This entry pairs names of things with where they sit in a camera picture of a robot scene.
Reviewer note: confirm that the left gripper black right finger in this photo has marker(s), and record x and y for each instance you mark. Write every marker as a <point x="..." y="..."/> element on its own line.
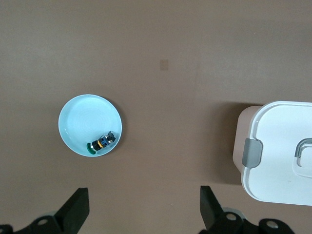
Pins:
<point x="210" y="212"/>

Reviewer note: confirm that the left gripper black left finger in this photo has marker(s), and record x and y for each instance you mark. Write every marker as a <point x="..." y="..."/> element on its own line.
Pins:
<point x="73" y="209"/>

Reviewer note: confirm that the white lidded storage box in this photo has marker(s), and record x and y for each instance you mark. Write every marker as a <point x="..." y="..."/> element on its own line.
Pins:
<point x="273" y="151"/>

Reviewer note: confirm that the light blue round plate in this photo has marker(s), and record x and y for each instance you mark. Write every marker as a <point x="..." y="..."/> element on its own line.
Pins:
<point x="85" y="117"/>

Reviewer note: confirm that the green button blue switch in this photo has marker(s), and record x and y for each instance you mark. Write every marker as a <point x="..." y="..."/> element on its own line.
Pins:
<point x="103" y="142"/>

